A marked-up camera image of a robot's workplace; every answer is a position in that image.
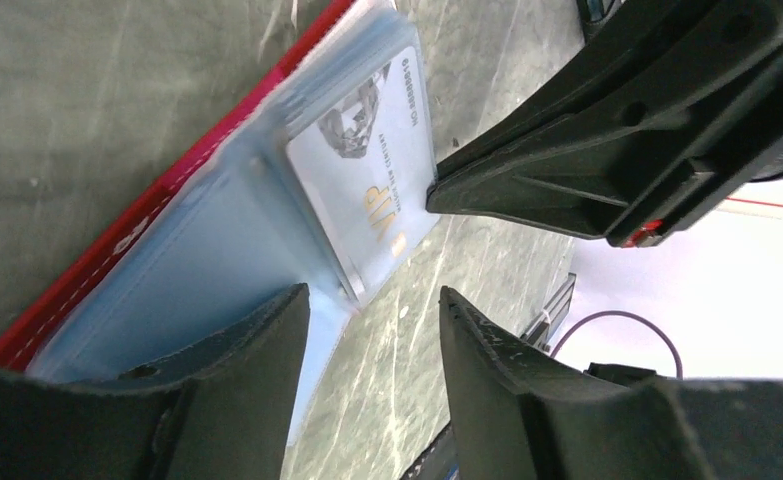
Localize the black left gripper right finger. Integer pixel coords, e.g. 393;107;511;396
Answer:
439;287;783;479

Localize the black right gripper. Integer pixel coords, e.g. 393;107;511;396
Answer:
426;1;783;248

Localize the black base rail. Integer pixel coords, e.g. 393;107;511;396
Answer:
400;423;460;480

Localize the red leather card holder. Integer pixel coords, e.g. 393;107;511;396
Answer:
0;1;430;441

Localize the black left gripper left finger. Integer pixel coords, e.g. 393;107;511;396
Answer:
0;284;310;479

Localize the white VIP card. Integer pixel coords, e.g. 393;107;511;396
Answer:
286;44;437;305

